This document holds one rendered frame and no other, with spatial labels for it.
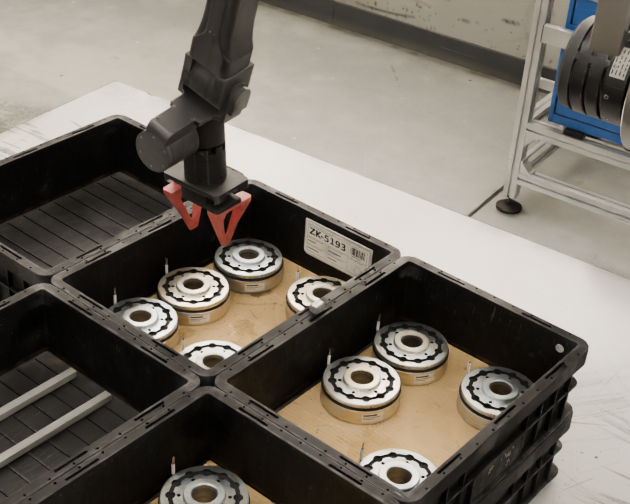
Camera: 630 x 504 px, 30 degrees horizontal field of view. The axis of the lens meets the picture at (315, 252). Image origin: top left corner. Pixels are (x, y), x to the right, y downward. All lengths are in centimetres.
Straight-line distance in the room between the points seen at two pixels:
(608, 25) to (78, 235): 85
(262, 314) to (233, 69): 40
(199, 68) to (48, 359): 44
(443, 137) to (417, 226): 189
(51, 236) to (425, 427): 68
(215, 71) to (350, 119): 266
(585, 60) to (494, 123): 246
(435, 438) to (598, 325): 56
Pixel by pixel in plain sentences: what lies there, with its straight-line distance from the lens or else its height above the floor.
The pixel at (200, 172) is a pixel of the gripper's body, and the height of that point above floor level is 106.
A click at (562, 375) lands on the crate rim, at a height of 92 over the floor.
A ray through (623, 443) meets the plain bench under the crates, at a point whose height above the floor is 70.
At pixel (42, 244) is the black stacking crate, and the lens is 186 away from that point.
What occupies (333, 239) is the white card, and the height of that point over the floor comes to 91.
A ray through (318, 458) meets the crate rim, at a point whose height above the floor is 93.
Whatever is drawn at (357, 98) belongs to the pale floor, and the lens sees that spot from 427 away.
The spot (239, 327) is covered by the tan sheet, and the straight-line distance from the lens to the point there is 168.
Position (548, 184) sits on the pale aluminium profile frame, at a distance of 358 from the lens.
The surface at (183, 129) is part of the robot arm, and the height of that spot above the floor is 115.
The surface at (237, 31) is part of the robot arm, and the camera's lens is 144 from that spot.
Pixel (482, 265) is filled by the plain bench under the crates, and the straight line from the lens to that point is 210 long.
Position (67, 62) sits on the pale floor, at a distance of 448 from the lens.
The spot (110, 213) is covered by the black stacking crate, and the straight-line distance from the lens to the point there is 193.
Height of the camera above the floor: 183
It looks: 33 degrees down
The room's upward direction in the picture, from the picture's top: 4 degrees clockwise
